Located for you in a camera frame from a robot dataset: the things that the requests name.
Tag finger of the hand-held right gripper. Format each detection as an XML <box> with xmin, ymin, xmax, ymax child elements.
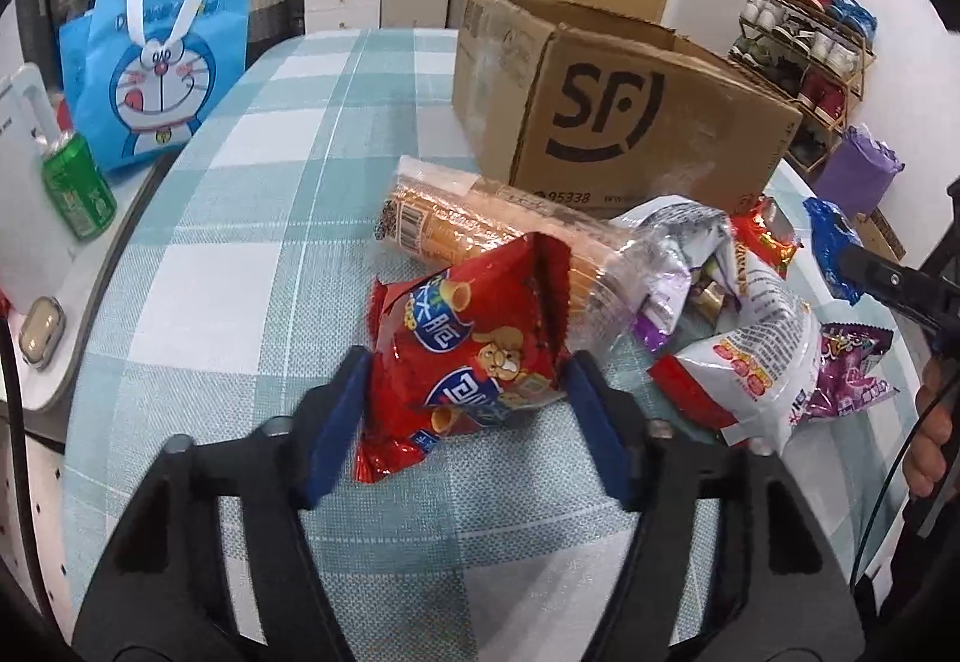
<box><xmin>836</xmin><ymin>244</ymin><xmax>938</xmax><ymax>333</ymax></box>

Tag small cardboard box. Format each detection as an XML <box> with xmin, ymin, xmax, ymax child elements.
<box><xmin>855</xmin><ymin>208</ymin><xmax>908</xmax><ymax>262</ymax></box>

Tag black cable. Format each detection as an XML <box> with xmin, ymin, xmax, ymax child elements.
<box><xmin>0</xmin><ymin>309</ymin><xmax>35</xmax><ymax>603</ymax></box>
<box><xmin>851</xmin><ymin>362</ymin><xmax>946</xmax><ymax>588</ymax></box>

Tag metal shoe rack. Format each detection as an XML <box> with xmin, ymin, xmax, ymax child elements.
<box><xmin>727</xmin><ymin>0</ymin><xmax>878</xmax><ymax>172</ymax></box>

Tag checked teal tablecloth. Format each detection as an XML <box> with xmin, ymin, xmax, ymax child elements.
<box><xmin>64</xmin><ymin>25</ymin><xmax>931</xmax><ymax>633</ymax></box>

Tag green drink can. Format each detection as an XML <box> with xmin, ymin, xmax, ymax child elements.
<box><xmin>41</xmin><ymin>132</ymin><xmax>119</xmax><ymax>241</ymax></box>

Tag silver purple snack bag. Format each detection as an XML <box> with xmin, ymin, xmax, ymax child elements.
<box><xmin>611</xmin><ymin>197</ymin><xmax>740</xmax><ymax>356</ymax></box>

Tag person's right hand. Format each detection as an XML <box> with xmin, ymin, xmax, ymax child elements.
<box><xmin>904</xmin><ymin>354</ymin><xmax>960</xmax><ymax>498</ymax></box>

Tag clear bag of orange biscuits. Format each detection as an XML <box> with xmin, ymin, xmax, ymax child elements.
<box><xmin>375</xmin><ymin>156</ymin><xmax>638</xmax><ymax>348</ymax></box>

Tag small red snack packet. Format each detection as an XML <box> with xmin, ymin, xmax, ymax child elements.
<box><xmin>731</xmin><ymin>195</ymin><xmax>802</xmax><ymax>277</ymax></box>

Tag brown cardboard box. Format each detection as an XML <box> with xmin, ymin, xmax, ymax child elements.
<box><xmin>451</xmin><ymin>0</ymin><xmax>805</xmax><ymax>221</ymax></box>

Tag white red snack bag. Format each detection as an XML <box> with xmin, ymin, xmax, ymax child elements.
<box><xmin>649</xmin><ymin>234</ymin><xmax>822</xmax><ymax>449</ymax></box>

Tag blue cartoon tote bag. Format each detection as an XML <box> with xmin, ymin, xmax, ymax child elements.
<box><xmin>58</xmin><ymin>0</ymin><xmax>257</xmax><ymax>174</ymax></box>

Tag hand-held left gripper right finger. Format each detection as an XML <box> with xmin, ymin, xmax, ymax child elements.
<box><xmin>559</xmin><ymin>348</ymin><xmax>878</xmax><ymax>662</ymax></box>

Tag purple snack packet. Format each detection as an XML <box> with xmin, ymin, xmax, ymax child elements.
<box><xmin>806</xmin><ymin>323</ymin><xmax>897</xmax><ymax>419</ymax></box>

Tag rows of shoes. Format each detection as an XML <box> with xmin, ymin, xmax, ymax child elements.
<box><xmin>731</xmin><ymin>0</ymin><xmax>877</xmax><ymax>131</ymax></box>

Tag blue snack packet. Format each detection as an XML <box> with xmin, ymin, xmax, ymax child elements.
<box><xmin>802</xmin><ymin>197</ymin><xmax>867</xmax><ymax>305</ymax></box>

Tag wicker basket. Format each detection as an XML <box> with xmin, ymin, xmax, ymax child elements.
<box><xmin>250</xmin><ymin>0</ymin><xmax>290</xmax><ymax>44</ymax></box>

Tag beige earbuds case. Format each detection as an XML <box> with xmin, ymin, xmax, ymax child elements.
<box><xmin>16</xmin><ymin>296</ymin><xmax>67</xmax><ymax>371</ymax></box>

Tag white electric kettle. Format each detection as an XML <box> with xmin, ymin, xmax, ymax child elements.
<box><xmin>0</xmin><ymin>62</ymin><xmax>83</xmax><ymax>311</ymax></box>

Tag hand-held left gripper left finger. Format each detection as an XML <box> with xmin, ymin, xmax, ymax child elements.
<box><xmin>71</xmin><ymin>345</ymin><xmax>376</xmax><ymax>662</ymax></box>

